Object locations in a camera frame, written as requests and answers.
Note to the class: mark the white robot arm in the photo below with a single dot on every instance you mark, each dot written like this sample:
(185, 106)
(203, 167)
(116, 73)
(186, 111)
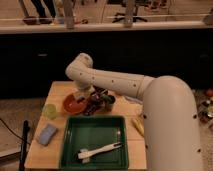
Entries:
(171, 122)

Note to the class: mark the green plastic tray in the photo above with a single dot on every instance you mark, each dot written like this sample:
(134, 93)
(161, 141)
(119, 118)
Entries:
(91, 133)

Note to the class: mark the yellow banana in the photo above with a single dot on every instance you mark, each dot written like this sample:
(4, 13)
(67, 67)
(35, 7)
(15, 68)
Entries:
(137, 124)

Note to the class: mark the yellow green cup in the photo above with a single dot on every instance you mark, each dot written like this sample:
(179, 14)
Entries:
(49, 111)

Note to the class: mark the blue sponge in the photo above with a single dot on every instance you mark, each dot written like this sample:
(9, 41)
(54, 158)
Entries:
(46, 134)

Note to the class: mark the white plastic fork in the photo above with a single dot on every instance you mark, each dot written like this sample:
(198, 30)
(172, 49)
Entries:
(109, 147)

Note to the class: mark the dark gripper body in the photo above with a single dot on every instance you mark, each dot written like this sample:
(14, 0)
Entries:
(99, 99)

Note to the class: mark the red orange bowl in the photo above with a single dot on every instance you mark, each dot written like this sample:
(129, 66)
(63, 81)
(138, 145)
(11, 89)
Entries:
(74, 105)

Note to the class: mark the tan eraser block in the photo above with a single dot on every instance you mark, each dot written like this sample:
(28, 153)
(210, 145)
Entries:
(79, 95)

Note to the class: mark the wooden table board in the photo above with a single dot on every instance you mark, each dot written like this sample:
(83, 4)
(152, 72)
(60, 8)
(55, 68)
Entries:
(46, 158)

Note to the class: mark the black pole stand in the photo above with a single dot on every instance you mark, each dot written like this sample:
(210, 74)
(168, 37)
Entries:
(23, 152)

